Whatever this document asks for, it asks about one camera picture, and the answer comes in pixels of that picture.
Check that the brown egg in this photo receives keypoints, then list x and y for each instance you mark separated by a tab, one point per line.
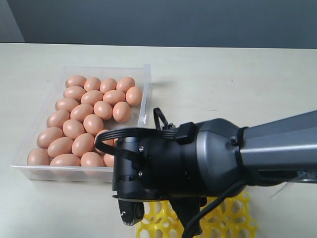
109	160
60	146
114	96
72	128
91	97
92	83
47	136
91	159
108	142
76	80
103	110
134	96
121	112
74	92
93	124
125	84
67	104
65	160
38	156
57	118
82	144
107	85
81	111

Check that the clear plastic egg bin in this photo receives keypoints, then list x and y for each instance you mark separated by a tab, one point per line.
138	118

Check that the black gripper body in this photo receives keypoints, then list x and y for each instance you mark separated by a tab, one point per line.
186	208

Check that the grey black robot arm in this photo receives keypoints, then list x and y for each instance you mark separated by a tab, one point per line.
214	158

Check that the yellow plastic egg tray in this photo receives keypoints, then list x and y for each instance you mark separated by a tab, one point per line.
231	219

